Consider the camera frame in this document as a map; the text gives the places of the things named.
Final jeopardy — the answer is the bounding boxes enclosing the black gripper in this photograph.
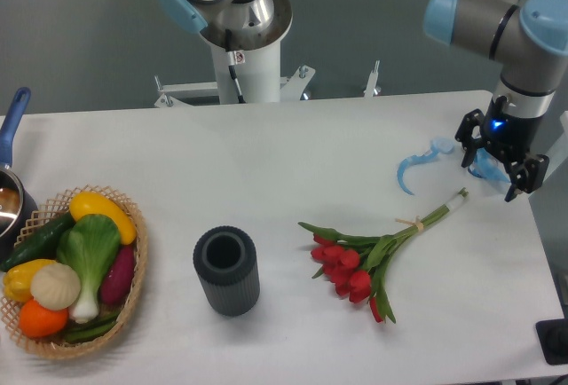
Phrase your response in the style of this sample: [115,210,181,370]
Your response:
[454,97,549,202]

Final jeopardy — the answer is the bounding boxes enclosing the red tulip bouquet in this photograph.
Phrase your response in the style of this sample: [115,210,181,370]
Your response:
[298,188,469,323]

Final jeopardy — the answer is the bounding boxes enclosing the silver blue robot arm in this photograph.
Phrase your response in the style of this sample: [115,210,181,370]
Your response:
[158,0,567,200]

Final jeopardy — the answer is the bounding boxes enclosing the light blue ribbon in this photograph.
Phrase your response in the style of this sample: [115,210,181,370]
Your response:
[396,137,510,195]

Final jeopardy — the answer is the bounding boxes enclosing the black device at edge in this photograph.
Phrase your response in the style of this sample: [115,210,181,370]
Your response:
[535,318,568,365]

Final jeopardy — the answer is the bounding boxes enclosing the dark grey ribbed vase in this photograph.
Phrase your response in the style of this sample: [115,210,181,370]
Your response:
[193,225,261,317]

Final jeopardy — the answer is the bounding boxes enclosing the purple sweet potato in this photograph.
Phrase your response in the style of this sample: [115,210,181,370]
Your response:
[99,245,135,305]

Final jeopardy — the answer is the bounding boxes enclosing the green bok choy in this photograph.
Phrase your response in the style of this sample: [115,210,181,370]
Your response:
[57,214,121,324]

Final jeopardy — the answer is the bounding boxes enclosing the green bean pods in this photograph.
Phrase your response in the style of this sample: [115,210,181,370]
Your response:
[63,311,119,344]

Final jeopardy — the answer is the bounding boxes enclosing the woven wicker basket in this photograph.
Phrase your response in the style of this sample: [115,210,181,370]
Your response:
[1,185,148,360]

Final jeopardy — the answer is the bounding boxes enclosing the cream steamed bun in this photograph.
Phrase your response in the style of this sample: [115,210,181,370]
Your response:
[30,263,81,310]

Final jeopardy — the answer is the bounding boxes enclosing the dark green cucumber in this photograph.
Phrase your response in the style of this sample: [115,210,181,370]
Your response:
[1,212,75,272]

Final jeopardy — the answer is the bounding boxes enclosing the orange fruit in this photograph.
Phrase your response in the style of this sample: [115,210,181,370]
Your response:
[18,299,68,338]

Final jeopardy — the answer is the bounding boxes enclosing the yellow bell pepper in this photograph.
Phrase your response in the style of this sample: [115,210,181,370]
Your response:
[3,259,56,303]

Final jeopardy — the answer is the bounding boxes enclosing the white frame post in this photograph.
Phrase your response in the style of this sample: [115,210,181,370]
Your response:
[526,111,567,193]

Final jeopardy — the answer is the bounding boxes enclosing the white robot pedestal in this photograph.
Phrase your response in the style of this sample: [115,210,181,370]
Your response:
[154,43,316,108]

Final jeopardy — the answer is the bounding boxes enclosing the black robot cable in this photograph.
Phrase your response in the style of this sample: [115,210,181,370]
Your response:
[224,28,247,105]

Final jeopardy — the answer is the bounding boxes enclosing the blue handled saucepan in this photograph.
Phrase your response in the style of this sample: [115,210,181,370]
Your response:
[1,87,37,260]

